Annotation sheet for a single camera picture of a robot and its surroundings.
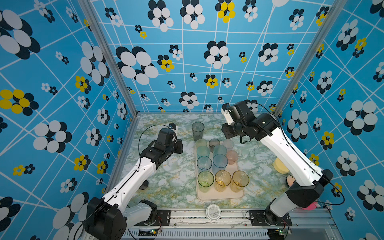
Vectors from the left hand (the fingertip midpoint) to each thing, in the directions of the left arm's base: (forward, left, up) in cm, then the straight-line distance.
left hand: (182, 141), depth 81 cm
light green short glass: (+9, -11, -14) cm, 20 cm away
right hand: (+1, -22, +11) cm, 25 cm away
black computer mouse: (-17, +22, -19) cm, 34 cm away
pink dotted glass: (-1, -30, -15) cm, 34 cm away
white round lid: (-32, -16, -13) cm, 38 cm away
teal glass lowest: (+3, -23, -13) cm, 27 cm away
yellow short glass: (-16, -22, -11) cm, 30 cm away
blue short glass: (-6, -21, -13) cm, 26 cm away
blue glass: (-7, -12, -12) cm, 18 cm away
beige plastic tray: (-22, -17, -19) cm, 34 cm away
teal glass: (+3, -12, -15) cm, 20 cm away
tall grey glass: (+12, -8, -4) cm, 16 cm away
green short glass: (-16, -13, -13) cm, 24 cm away
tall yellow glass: (-15, -32, -15) cm, 39 cm away
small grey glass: (+8, -19, -12) cm, 23 cm away
